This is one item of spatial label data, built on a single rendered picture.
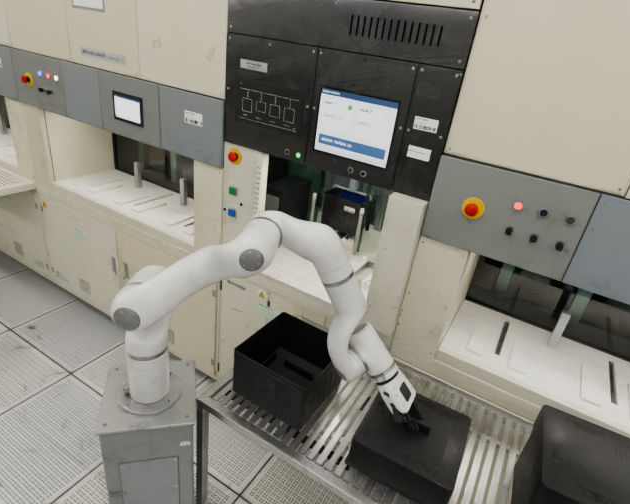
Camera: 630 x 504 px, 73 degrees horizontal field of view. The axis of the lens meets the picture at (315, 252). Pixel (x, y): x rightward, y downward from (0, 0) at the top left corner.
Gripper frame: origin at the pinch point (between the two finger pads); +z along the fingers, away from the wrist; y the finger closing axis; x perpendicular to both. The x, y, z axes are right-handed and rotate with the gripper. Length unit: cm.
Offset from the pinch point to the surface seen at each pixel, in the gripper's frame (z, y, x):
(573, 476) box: 17.8, -6.8, -35.4
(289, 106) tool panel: -104, 42, 4
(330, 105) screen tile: -95, 42, -10
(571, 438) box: 17.6, 5.5, -35.3
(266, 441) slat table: -16.7, -21.2, 34.4
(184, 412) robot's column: -36, -27, 53
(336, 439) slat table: -4.5, -8.8, 22.3
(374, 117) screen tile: -83, 41, -22
